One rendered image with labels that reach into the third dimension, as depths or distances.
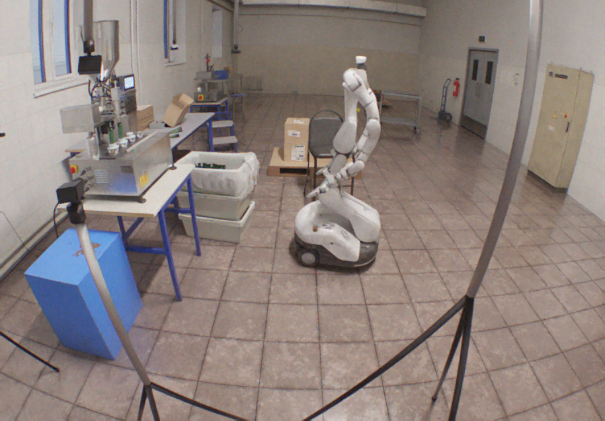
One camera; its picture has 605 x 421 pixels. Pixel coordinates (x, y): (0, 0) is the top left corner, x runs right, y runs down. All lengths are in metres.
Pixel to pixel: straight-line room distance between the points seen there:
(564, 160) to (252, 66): 10.14
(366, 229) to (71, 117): 2.15
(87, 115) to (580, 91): 5.66
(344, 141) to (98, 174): 1.59
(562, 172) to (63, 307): 5.93
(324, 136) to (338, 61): 8.70
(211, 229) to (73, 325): 1.47
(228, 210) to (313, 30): 9.90
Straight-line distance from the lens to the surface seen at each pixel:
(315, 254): 2.46
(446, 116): 9.40
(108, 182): 2.04
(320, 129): 3.43
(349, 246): 2.37
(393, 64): 12.39
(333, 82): 12.04
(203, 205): 2.75
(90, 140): 2.05
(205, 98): 6.36
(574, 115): 5.42
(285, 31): 11.98
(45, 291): 1.96
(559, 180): 5.59
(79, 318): 1.94
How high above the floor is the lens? 1.57
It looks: 25 degrees down
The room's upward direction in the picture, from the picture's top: 2 degrees clockwise
